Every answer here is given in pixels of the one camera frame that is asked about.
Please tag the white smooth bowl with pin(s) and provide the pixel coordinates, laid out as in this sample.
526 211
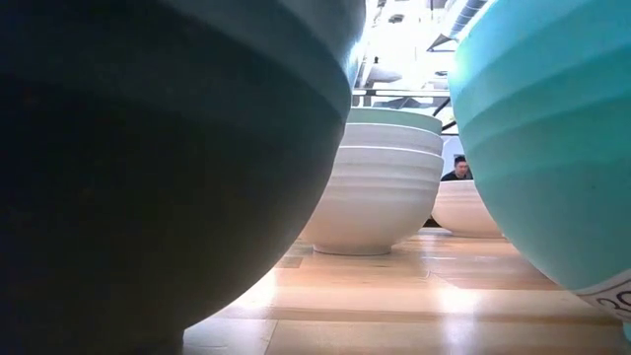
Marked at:
463 212
394 139

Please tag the teal bowl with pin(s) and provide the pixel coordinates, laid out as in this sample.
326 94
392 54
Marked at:
542 148

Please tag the black bowl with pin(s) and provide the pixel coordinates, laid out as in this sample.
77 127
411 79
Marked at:
148 172

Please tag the person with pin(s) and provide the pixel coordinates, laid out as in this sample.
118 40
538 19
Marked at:
459 170

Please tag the mint green bowl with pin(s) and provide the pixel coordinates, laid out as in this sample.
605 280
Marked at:
394 118

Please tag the white ribbed bowl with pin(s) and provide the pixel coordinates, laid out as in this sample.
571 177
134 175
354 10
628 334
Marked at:
374 207

